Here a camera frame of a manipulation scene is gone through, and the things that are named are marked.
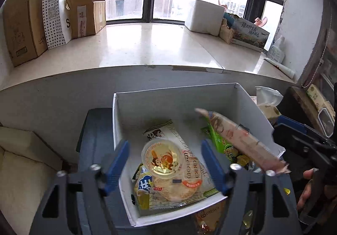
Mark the yellow blue snack packet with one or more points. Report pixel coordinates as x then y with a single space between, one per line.
143 184

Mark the jelly cup with cartoon lid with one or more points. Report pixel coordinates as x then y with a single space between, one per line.
163 158

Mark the green snack packet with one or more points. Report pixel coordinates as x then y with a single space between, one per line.
221 145

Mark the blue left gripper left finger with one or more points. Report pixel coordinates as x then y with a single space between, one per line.
113 167

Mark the cream leather sofa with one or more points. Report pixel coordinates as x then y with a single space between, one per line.
28 166

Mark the green tea box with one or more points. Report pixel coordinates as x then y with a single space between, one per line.
319 100

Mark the small beige gift bag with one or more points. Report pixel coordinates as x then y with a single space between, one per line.
226 33

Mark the person's right hand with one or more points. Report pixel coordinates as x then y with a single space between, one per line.
329 191

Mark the open brown cardboard box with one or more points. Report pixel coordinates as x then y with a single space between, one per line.
87 17

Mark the white digital clock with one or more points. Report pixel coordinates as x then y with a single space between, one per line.
326 122

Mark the pink long snack packet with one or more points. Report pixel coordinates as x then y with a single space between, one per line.
245 142

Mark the white rolled paper tube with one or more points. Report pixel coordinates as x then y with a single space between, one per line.
285 70

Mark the tissue pack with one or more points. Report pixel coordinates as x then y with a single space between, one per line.
267 100

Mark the rice cracker packet on table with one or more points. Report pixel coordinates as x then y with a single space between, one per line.
206 220

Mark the white cardboard storage box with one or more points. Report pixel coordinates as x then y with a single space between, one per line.
134 112

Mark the white foam block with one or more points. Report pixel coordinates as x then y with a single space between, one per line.
205 17

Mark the printed landscape gift box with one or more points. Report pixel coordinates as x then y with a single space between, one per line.
245 33

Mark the round rice cracker packet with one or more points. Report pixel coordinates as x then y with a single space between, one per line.
192 185

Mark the tall brown cardboard box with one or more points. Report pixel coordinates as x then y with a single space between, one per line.
24 30

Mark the white plastic bottle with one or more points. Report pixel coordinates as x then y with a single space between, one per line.
276 51

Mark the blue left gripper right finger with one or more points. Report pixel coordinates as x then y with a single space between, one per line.
217 167

